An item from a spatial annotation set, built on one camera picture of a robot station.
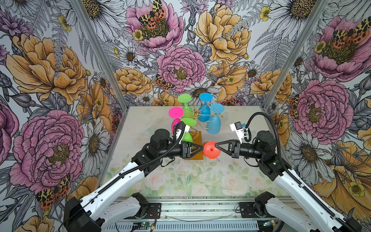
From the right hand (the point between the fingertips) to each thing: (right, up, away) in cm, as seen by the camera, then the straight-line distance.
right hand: (216, 151), depth 64 cm
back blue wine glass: (-3, +19, +21) cm, 29 cm away
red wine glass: (-3, 0, 0) cm, 3 cm away
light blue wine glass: (+2, +12, +17) cm, 21 cm away
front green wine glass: (-11, +12, +5) cm, 17 cm away
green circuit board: (-32, -37, +7) cm, 49 cm away
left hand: (-7, -1, +2) cm, 7 cm away
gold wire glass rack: (-4, +10, +23) cm, 26 cm away
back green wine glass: (-14, +25, +18) cm, 34 cm away
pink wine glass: (-18, +17, +8) cm, 26 cm away
